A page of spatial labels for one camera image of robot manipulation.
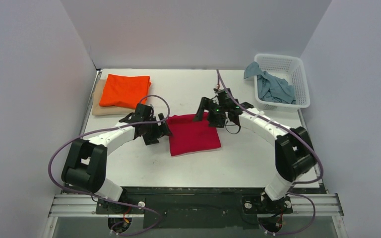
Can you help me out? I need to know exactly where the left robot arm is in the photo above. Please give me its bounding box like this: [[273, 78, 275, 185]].
[[61, 104, 173, 213]]

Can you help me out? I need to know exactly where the folded beige t shirt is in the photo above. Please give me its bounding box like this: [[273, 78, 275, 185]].
[[91, 80, 134, 117]]

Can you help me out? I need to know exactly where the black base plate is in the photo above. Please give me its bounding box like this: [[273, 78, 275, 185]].
[[58, 187, 319, 236]]

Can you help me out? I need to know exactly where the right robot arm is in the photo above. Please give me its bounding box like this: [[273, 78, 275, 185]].
[[193, 89, 317, 213]]

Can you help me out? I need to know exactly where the white plastic basket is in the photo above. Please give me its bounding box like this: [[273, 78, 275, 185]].
[[254, 53, 311, 111]]

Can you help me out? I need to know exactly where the red t shirt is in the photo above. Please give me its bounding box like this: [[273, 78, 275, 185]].
[[167, 112, 221, 156]]

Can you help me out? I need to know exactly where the grey-blue t shirt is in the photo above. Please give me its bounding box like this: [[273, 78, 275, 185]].
[[244, 62, 296, 104]]

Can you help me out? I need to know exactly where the folded orange t shirt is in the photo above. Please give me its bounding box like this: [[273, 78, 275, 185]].
[[99, 74, 151, 109]]

